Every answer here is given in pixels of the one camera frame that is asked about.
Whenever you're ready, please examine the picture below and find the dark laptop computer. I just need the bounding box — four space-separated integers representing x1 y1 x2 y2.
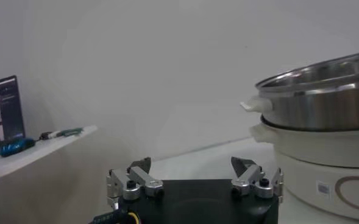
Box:
0 75 26 161

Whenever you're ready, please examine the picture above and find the small white side table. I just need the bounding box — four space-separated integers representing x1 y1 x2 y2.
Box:
0 124 98 224

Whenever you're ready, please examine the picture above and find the white work table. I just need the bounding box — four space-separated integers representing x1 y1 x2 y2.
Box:
99 136 359 224

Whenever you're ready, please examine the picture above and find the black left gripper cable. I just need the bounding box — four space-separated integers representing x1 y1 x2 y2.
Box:
89 208 140 224

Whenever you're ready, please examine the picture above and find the green circuit board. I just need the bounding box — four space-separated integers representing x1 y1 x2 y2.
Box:
55 127 84 138

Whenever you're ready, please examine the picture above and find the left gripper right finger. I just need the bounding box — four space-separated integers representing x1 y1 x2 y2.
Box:
230 156 285 205

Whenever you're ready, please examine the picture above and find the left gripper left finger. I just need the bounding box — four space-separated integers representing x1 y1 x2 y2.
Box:
105 156 165 211

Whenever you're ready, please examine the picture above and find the stainless steel steamer basket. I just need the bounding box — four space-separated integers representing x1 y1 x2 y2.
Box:
240 50 359 132

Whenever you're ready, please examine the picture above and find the blue computer mouse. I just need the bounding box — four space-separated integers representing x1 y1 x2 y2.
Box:
0 137 36 158

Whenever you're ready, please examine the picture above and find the white electric cooking pot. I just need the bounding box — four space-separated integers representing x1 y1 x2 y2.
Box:
249 120 359 222

